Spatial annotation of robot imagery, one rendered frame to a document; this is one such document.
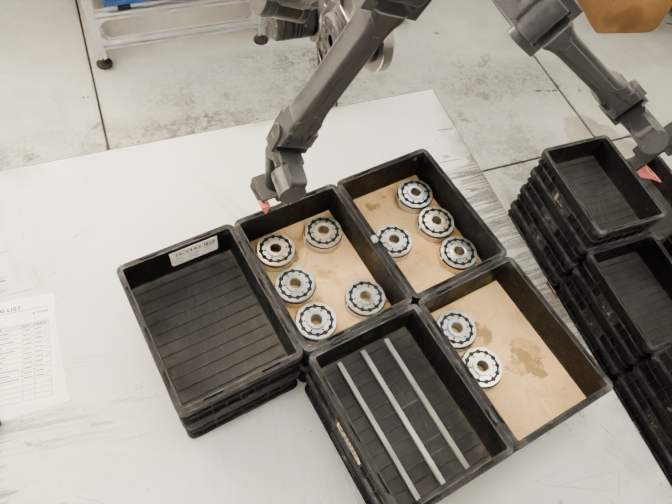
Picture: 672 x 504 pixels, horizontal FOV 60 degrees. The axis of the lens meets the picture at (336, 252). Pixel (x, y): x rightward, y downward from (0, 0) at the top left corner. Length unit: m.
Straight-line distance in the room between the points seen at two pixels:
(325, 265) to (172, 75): 1.92
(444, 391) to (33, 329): 1.06
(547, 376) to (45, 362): 1.26
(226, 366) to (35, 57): 2.40
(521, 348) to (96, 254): 1.18
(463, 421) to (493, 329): 0.26
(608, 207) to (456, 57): 1.49
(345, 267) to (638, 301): 1.23
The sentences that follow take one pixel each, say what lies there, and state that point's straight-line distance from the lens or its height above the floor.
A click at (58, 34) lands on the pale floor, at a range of 3.59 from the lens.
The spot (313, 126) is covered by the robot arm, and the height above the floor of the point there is 1.35.
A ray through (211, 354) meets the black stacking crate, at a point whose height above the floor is 0.83.
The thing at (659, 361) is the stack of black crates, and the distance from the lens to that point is 2.19.
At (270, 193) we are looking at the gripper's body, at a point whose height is 1.15.
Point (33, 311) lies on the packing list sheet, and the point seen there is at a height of 0.70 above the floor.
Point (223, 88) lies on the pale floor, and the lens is 3.16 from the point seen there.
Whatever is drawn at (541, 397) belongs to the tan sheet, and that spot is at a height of 0.83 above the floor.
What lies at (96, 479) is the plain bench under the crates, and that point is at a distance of 1.54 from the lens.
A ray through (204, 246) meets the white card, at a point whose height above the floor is 0.89.
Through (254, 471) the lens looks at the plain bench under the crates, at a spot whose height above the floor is 0.70.
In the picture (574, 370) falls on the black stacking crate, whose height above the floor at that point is 0.86.
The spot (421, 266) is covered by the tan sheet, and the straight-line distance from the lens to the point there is 1.59.
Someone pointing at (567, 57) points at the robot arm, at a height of 1.49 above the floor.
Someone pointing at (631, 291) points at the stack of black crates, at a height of 0.38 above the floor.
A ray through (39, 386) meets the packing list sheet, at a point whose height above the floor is 0.70.
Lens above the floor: 2.17
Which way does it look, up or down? 58 degrees down
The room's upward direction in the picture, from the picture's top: 11 degrees clockwise
